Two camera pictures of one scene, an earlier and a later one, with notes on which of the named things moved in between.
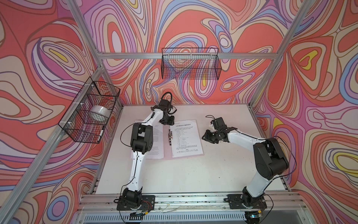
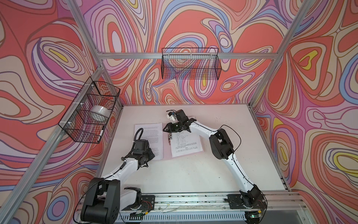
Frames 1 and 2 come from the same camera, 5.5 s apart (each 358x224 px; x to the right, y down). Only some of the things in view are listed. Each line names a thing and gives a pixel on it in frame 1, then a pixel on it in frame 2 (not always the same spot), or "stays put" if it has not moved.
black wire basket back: (190, 64) stays put
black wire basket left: (86, 119) stays put
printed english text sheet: (157, 151) stays put
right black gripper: (207, 137) -> (170, 128)
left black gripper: (171, 122) -> (150, 154)
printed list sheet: (185, 139) stays put
